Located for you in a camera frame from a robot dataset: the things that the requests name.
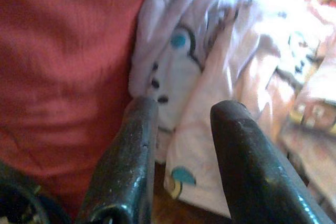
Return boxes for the pink cartoon print blanket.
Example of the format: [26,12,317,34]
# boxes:
[128,0,336,209]

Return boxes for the red armchair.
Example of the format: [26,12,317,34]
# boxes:
[0,0,163,209]

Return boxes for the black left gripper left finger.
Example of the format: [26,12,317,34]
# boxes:
[75,96,160,224]

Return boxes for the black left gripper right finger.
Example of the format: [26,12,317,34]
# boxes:
[209,100,330,224]

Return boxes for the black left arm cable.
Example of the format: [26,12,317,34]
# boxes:
[0,161,73,224]

